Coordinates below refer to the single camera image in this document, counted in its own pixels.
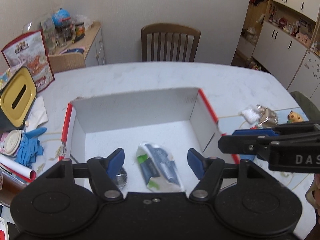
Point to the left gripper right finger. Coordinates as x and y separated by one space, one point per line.
209 173

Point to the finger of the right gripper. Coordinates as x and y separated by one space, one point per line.
245 144
260 131

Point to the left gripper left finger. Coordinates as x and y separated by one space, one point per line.
102 172

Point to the silver foil snack bag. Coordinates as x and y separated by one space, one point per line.
267 117

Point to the bag of white pellets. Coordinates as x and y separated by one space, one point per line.
251 114

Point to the orange spotted animal toy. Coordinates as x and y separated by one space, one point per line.
294 117

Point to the white green plastic pouch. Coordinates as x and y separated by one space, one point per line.
158 168

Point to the person right hand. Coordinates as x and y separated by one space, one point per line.
312 197

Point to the green upholstered chair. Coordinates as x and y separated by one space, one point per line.
308 107

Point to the red white cardboard box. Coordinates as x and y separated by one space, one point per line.
175 119

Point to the blue rubber glove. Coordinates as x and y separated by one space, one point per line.
30 147

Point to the white paper napkin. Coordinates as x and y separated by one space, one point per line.
37 115

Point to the red white rolled paper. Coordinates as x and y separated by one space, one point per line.
21 171

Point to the white paper cup lid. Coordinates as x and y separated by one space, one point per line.
10 142

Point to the yellow tissue box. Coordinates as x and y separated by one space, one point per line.
17 98

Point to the wooden side cabinet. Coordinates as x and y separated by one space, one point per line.
87 52

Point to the brown wooden chair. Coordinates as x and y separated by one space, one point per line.
169 42

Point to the red printed snack bag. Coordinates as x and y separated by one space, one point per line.
30 50

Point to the dark jar orange label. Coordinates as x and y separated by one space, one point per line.
79 28

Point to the blue globe toy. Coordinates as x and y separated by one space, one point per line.
59 16

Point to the white wall cabinet unit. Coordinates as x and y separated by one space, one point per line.
281 37

